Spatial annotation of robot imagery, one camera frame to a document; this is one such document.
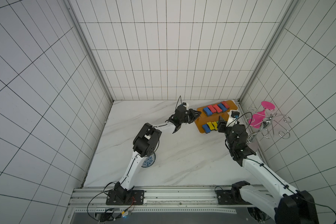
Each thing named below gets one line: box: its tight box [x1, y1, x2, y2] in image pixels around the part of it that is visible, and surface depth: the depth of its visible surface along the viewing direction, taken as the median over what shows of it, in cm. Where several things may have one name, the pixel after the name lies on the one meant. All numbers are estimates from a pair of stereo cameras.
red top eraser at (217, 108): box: [212, 104, 223, 113], surface depth 96 cm
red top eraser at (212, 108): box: [207, 104, 217, 114], surface depth 95 cm
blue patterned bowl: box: [141, 152, 156, 168], surface depth 86 cm
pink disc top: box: [260, 100, 276, 110], surface depth 81 cm
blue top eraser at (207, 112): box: [202, 106, 213, 117], surface depth 94 cm
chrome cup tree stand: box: [245, 105, 293, 143], surface depth 73 cm
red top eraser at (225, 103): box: [221, 100, 231, 110], surface depth 98 cm
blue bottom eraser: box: [202, 124, 211, 134], surface depth 100 cm
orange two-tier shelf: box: [194, 99, 238, 134], surface depth 97 cm
